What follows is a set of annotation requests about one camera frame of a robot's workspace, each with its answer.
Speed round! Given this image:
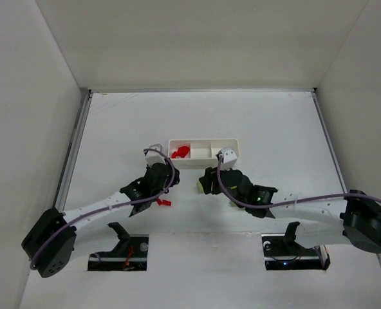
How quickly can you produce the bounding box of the red round lego piece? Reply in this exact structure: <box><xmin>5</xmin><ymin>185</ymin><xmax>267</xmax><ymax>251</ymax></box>
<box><xmin>171</xmin><ymin>145</ymin><xmax>191</xmax><ymax>158</ymax></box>

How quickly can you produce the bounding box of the pale green square lego brick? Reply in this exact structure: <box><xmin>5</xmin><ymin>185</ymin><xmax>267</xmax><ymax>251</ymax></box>
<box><xmin>196</xmin><ymin>182</ymin><xmax>206</xmax><ymax>194</ymax></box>

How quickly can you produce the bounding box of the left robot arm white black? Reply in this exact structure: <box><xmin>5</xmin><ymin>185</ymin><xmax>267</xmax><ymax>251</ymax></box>
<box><xmin>21</xmin><ymin>163</ymin><xmax>180</xmax><ymax>278</ymax></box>

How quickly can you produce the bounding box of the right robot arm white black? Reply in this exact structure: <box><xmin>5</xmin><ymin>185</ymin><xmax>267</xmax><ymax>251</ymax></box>
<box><xmin>197</xmin><ymin>167</ymin><xmax>381</xmax><ymax>254</ymax></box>

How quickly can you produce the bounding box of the white three-compartment tray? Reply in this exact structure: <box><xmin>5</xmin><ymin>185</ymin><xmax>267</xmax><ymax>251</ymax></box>
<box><xmin>168</xmin><ymin>138</ymin><xmax>239</xmax><ymax>169</ymax></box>

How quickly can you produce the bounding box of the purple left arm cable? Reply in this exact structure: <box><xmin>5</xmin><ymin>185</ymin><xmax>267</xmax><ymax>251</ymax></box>
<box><xmin>29</xmin><ymin>148</ymin><xmax>177</xmax><ymax>270</ymax></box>

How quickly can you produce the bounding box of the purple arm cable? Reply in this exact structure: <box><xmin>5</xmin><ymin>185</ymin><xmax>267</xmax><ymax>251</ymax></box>
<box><xmin>29</xmin><ymin>148</ymin><xmax>177</xmax><ymax>270</ymax></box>
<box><xmin>216</xmin><ymin>154</ymin><xmax>381</xmax><ymax>239</ymax></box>

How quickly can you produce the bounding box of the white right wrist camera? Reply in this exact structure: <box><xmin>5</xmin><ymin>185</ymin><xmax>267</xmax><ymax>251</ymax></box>
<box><xmin>216</xmin><ymin>147</ymin><xmax>238</xmax><ymax>171</ymax></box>

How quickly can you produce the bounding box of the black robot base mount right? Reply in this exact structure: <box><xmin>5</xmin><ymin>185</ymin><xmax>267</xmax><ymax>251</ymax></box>
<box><xmin>261</xmin><ymin>221</ymin><xmax>331</xmax><ymax>271</ymax></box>

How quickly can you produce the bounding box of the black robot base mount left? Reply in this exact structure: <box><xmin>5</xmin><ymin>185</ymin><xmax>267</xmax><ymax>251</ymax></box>
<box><xmin>87</xmin><ymin>222</ymin><xmax>149</xmax><ymax>272</ymax></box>

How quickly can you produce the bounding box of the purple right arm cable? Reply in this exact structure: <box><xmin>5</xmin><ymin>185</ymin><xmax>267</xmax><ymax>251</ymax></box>
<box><xmin>216</xmin><ymin>154</ymin><xmax>381</xmax><ymax>239</ymax></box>

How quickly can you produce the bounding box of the left aluminium frame rail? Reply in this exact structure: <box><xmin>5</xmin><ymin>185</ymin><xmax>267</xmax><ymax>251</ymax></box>
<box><xmin>51</xmin><ymin>88</ymin><xmax>92</xmax><ymax>211</ymax></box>

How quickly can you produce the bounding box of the aluminium frame rail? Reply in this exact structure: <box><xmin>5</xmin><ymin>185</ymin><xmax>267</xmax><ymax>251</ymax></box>
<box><xmin>310</xmin><ymin>87</ymin><xmax>360</xmax><ymax>230</ymax></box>
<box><xmin>51</xmin><ymin>88</ymin><xmax>92</xmax><ymax>211</ymax></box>

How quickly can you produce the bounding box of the right aluminium frame rail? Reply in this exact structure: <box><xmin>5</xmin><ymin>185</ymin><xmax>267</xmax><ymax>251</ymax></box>
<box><xmin>310</xmin><ymin>87</ymin><xmax>360</xmax><ymax>230</ymax></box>

